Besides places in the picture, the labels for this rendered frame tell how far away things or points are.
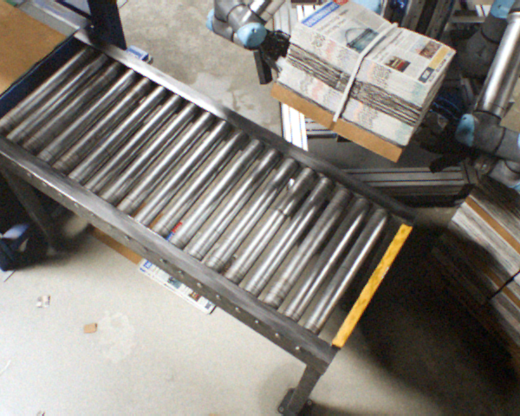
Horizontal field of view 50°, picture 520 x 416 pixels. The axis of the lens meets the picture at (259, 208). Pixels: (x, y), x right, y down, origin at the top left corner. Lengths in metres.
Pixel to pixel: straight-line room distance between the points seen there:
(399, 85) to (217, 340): 1.36
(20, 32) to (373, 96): 1.33
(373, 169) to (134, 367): 1.30
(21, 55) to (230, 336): 1.31
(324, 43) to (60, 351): 1.62
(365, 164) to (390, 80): 1.16
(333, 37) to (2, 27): 1.29
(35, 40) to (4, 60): 0.13
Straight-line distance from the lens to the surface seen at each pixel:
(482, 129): 1.55
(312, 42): 1.44
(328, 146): 2.55
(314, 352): 1.52
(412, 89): 1.39
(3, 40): 2.24
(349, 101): 1.46
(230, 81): 3.04
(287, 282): 1.57
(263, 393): 2.30
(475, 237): 2.13
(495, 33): 2.11
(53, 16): 2.27
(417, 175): 2.53
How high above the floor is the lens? 2.25
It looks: 61 degrees down
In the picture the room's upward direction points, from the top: 5 degrees clockwise
